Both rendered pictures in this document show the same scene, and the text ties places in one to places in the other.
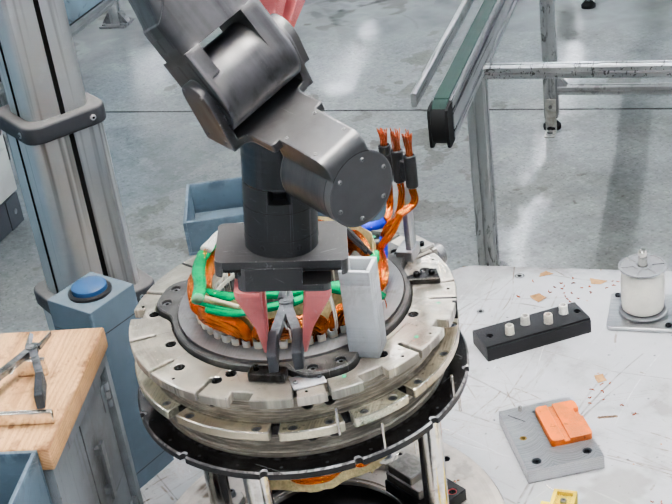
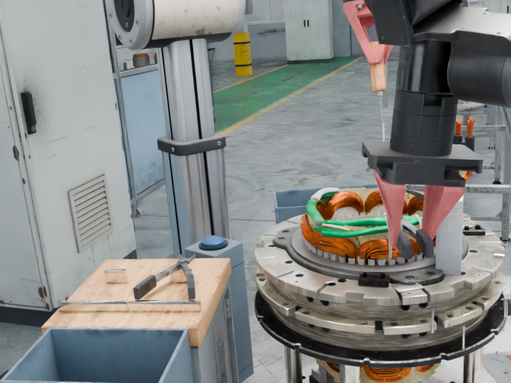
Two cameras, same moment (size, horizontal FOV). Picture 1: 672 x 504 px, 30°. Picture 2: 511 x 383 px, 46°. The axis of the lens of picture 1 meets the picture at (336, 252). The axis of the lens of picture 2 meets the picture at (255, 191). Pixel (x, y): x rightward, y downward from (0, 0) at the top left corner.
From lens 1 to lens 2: 0.48 m
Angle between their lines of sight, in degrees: 12
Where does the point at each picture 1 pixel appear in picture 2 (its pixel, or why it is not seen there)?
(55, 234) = (186, 217)
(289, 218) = (439, 119)
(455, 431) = (450, 367)
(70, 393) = (211, 294)
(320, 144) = (500, 27)
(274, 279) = (420, 173)
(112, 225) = (222, 216)
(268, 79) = not seen: outside the picture
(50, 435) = (198, 319)
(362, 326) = (450, 248)
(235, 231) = (378, 144)
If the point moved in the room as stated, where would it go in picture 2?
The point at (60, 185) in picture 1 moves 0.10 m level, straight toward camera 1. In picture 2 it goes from (194, 185) to (201, 199)
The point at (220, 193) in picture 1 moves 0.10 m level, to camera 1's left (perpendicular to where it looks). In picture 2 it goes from (294, 198) to (242, 202)
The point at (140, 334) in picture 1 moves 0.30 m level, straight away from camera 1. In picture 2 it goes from (264, 255) to (229, 194)
